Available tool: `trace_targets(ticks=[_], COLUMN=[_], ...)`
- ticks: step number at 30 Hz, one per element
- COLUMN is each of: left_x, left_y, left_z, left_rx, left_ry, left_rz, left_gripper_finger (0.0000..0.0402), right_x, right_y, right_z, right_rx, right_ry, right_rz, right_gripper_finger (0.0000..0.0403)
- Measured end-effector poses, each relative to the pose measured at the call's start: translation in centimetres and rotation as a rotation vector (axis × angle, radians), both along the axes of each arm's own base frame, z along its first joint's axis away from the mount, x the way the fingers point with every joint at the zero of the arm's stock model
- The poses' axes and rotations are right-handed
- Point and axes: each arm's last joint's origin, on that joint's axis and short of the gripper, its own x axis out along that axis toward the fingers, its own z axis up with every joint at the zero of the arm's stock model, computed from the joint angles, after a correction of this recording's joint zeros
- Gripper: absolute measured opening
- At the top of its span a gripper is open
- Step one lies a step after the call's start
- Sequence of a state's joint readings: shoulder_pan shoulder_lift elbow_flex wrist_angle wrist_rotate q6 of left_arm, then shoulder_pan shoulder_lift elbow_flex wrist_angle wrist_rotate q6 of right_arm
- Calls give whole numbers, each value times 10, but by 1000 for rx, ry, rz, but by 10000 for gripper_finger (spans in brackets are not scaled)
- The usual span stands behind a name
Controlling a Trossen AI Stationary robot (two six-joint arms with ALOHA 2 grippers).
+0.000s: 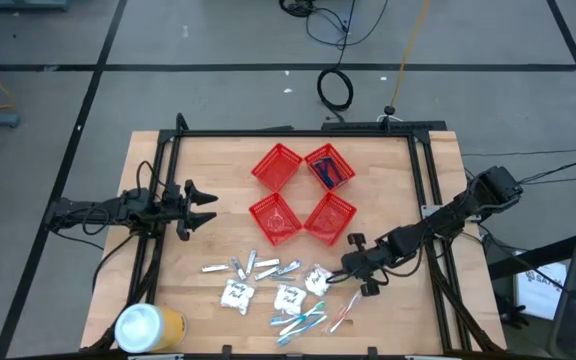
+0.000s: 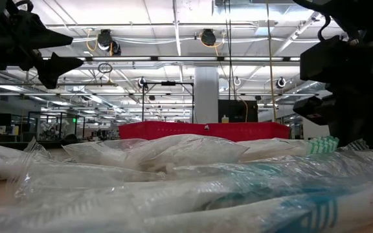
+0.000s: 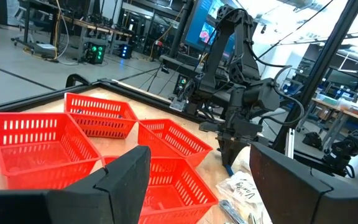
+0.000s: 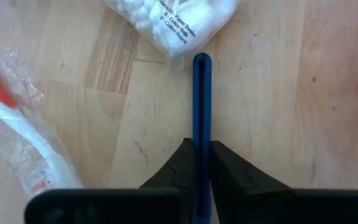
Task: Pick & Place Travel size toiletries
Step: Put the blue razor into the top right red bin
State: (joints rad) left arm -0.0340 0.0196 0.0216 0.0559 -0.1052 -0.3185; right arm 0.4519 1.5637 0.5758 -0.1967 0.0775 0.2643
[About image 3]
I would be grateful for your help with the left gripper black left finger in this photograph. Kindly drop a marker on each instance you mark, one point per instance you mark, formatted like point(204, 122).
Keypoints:
point(120, 186)

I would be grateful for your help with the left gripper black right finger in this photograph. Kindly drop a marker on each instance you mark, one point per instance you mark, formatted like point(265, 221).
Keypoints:
point(291, 193)

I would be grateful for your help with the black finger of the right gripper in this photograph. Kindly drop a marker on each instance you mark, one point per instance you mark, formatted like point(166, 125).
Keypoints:
point(239, 149)
point(227, 152)

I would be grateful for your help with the vanity pack clear plastic bag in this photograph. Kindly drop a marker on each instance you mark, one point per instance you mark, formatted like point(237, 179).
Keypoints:
point(238, 194)

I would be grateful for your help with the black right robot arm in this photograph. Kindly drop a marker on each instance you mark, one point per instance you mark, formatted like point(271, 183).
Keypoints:
point(244, 59)

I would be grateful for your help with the black background robot arm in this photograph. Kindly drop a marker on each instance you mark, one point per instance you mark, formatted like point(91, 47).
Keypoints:
point(343, 149)

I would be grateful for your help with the red plastic slotted basket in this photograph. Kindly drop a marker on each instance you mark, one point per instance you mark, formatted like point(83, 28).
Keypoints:
point(179, 199)
point(172, 140)
point(42, 155)
point(101, 124)

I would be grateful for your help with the black computer with green lights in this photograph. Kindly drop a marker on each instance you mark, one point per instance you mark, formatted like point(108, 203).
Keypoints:
point(95, 53)
point(182, 84)

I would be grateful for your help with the cluttered work table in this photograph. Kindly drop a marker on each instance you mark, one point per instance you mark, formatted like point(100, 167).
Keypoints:
point(337, 107)

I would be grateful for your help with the large blue display screen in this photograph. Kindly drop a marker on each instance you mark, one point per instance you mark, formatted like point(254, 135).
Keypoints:
point(202, 21)

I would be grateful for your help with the black computer with blue lights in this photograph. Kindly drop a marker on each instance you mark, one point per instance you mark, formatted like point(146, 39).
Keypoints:
point(126, 51)

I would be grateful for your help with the wooden workbench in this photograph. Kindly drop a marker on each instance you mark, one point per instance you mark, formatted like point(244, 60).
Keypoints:
point(104, 29)

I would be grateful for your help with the black arched bracket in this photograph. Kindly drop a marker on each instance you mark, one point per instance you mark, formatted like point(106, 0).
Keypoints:
point(73, 76)

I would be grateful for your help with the black metal table frame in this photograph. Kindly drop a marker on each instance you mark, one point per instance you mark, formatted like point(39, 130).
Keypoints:
point(26, 104)

